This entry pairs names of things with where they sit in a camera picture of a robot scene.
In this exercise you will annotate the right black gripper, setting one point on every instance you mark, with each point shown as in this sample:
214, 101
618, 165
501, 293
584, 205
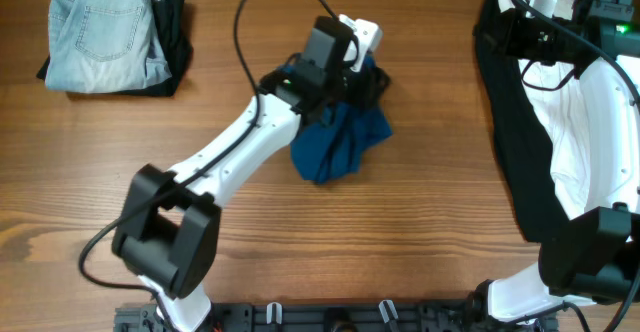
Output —
512, 22

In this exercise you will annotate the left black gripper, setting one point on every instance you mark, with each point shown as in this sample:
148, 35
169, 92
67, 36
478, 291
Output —
367, 86

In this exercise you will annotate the blue polo shirt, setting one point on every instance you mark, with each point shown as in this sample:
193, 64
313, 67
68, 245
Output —
333, 147

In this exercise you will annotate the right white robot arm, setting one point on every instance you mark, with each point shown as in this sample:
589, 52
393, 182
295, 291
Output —
594, 259

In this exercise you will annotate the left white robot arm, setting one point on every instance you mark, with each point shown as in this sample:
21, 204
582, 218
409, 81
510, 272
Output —
171, 219

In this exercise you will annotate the white printed t-shirt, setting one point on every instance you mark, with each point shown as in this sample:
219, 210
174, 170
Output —
593, 120

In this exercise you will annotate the black garment under white shirt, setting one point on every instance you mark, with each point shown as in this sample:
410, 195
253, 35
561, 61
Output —
522, 146

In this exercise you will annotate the black garment under jeans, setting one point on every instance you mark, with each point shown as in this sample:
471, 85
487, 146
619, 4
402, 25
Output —
174, 42

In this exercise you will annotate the light blue denim jeans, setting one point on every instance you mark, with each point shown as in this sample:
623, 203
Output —
103, 46

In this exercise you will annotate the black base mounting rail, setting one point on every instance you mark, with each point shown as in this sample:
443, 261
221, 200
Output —
385, 316

